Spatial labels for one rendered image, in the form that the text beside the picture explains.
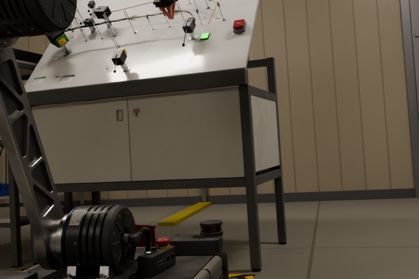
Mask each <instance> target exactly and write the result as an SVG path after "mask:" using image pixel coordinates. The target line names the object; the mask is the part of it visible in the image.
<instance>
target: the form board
mask: <svg viewBox="0 0 419 279"><path fill-rule="evenodd" d="M89 1H94V2H95V3H96V5H95V7H96V8H97V7H98V6H108V7H109V8H110V7H111V9H110V11H115V12H112V13H111V15H110V16H109V17H108V18H109V19H110V21H114V20H118V19H124V18H126V16H127V14H128V16H129V17H132V16H134V15H137V14H138V15H137V16H142V15H143V14H144V13H146V12H152V14H159V13H163V12H162V11H161V10H160V9H159V7H155V5H153V3H152V2H153V1H154V0H77V8H78V9H79V12H80V15H81V16H82V18H83V20H85V19H86V18H92V17H93V19H94V21H95V23H101V22H105V21H104V19H97V16H96V15H95V13H93V14H92V17H91V16H90V15H89V14H90V13H91V12H92V10H91V9H90V12H88V10H89V7H88V3H89ZM206 1H207V3H208V6H209V7H210V8H209V9H207V5H206ZM206 1H205V0H195V3H196V6H197V8H198V9H199V11H198V12H199V15H200V19H201V21H200V19H199V16H198V14H197V12H196V10H197V8H196V6H195V3H194V0H190V2H191V4H189V0H178V3H179V5H180V8H181V10H182V11H188V12H190V13H192V14H193V17H194V18H195V20H196V21H195V24H196V27H195V29H194V32H195V34H196V36H198V38H197V39H189V38H190V34H189V33H186V37H185V32H184V30H183V28H182V26H183V23H184V20H183V18H182V15H181V13H180V12H175V13H174V19H173V20H172V19H171V20H169V19H168V17H167V16H166V18H167V20H168V23H169V25H170V26H171V27H168V23H167V21H166V18H165V16H164V14H160V15H156V16H150V17H149V18H148V19H149V21H150V23H151V25H152V27H153V28H154V30H152V27H151V25H150V23H149V21H148V19H147V18H143V19H142V17H138V18H133V20H134V19H136V20H134V21H133V20H131V19H130V22H131V23H132V26H133V28H134V30H135V31H136V32H137V33H136V34H134V31H133V29H132V27H131V25H130V23H129V21H128V20H124V21H118V22H113V24H112V25H111V27H112V29H113V31H114V33H115V34H116V35H117V36H116V37H114V38H115V40H116V42H117V44H118V45H119V46H120V47H119V48H118V49H121V48H125V49H126V51H127V58H126V60H125V63H126V65H127V67H131V69H130V71H126V72H121V70H122V68H121V66H116V73H114V72H113V71H114V70H115V65H114V63H113V61H112V60H111V58H112V56H113V54H114V52H115V51H117V48H116V46H115V44H114V43H113V41H112V40H110V38H111V39H113V37H112V35H111V33H112V34H113V36H114V33H113V31H112V30H111V28H110V27H107V25H106V24H101V25H97V28H98V30H99V31H100V33H101V35H102V37H104V39H101V35H100V34H99V32H98V30H97V29H96V30H95V32H94V35H89V36H86V34H87V32H88V30H90V29H89V27H83V28H82V29H83V31H82V32H83V34H84V36H85V38H86V39H88V41H87V42H86V41H85V38H84V36H83V35H82V33H81V31H80V29H74V32H72V31H67V32H65V35H66V36H67V38H68V39H70V37H71V36H73V35H78V37H77V39H76V40H75V41H69V42H67V44H66V45H65V46H66V48H67V49H68V51H72V53H70V54H69V55H68V56H67V57H64V56H63V55H64V54H65V53H64V52H63V50H62V48H61V47H60V48H58V47H56V46H55V45H53V44H51V43H50V44H49V46H48V48H47V49H46V51H45V53H44V54H43V56H42V57H41V59H40V61H39V63H38V64H37V66H36V68H35V69H34V71H33V73H32V74H31V76H30V78H29V79H28V81H27V82H26V84H25V86H24V88H25V90H26V93H28V92H39V91H49V90H56V89H66V88H73V87H83V86H94V85H101V84H111V83H117V82H128V81H139V80H145V79H156V78H162V77H173V76H183V75H190V74H200V73H206V72H217V71H228V70H234V69H246V67H247V63H248V57H249V51H250V47H251V41H252V37H253V31H254V25H255V22H256V15H257V11H258V6H259V0H211V1H209V0H206ZM148 2H151V3H148ZM217 2H219V5H220V8H221V12H222V14H223V16H224V19H225V21H222V22H213V21H214V18H215V16H222V15H221V12H220V10H219V7H218V5H217ZM145 3H148V4H145ZM141 4H144V5H141ZM137 5H141V6H137ZM216 5H217V7H216ZM133 6H136V7H133ZM128 7H131V8H128ZM215 7H216V9H215ZM125 8H128V9H126V12H127V14H126V12H125V10H121V9H125ZM78 9H76V10H77V11H78ZM214 9H215V11H214ZM117 10H120V11H117ZM77 11H76V13H75V17H76V18H77V22H78V23H79V25H80V22H83V20H82V18H81V16H80V15H79V13H78V12H77ZM213 11H214V13H213ZM124 12H125V14H126V16H125V14H124ZM212 13H213V16H212ZM128 16H127V17H128ZM137 16H134V17H137ZM211 16H212V18H211ZM210 18H211V20H210ZM78 19H79V20H78ZM240 19H244V20H245V22H246V24H247V26H246V31H245V32H237V33H234V32H233V24H234V21H235V20H240ZM209 21H210V22H209ZM201 22H202V23H203V25H201ZM208 22H209V24H208ZM84 25H85V24H83V23H82V25H80V26H84ZM109 30H110V31H109ZM106 31H107V32H108V34H109V36H110V38H109V36H108V34H107V32H106ZM110 32H111V33H110ZM202 33H210V35H209V38H208V39H203V40H200V38H201V35H202ZM184 38H185V46H184V47H183V46H182V44H183V41H184ZM57 54H60V57H59V59H58V60H56V61H50V60H51V59H52V56H53V55H57ZM109 65H114V67H113V69H112V71H111V72H103V71H104V68H105V66H109ZM61 73H63V75H62V77H63V76H68V75H74V74H75V77H74V79H73V80H72V82H71V83H65V84H59V82H60V80H61V79H62V77H61V78H60V80H57V81H52V79H53V77H54V76H55V74H61ZM45 76H47V77H46V78H45V80H44V82H43V83H42V84H40V85H35V86H31V83H32V81H33V80H34V78H36V77H45Z"/></svg>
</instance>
